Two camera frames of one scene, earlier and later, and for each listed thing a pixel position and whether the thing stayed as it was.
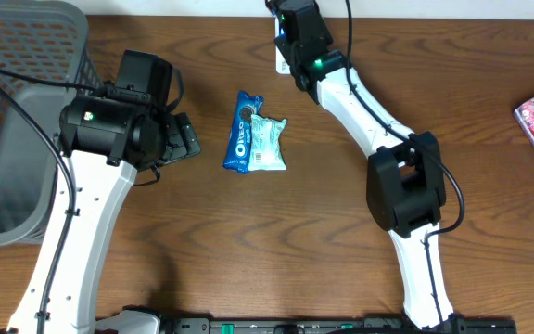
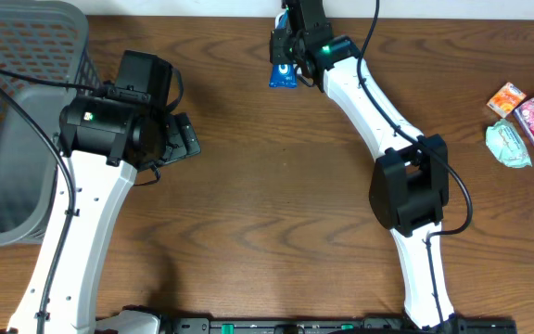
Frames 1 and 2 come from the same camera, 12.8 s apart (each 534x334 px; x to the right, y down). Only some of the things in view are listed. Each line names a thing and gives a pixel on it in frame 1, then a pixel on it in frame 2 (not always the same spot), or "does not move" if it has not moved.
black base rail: (333, 325) does not move
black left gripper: (184, 137) does not move
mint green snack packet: (265, 149) -> (506, 144)
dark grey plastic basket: (13, 170) does not move
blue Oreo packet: (237, 151) -> (283, 75)
